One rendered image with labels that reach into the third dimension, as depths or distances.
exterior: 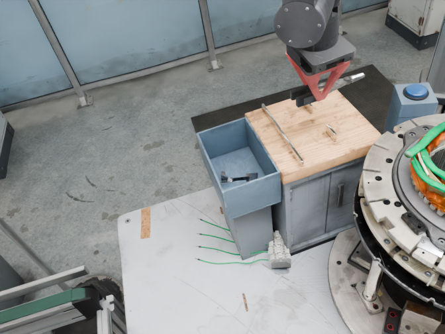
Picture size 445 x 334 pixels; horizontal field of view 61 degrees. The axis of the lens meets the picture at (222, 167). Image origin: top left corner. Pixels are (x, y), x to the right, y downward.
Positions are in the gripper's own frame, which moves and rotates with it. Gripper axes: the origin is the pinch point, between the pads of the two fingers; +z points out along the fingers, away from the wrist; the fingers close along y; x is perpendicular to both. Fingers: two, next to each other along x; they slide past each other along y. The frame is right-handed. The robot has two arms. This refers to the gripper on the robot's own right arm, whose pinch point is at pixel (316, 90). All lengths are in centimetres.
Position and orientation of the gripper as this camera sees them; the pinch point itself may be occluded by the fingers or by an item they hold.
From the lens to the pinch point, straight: 63.0
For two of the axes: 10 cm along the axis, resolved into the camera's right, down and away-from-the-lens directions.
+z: 1.8, 6.3, 7.6
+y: 3.3, 6.9, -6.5
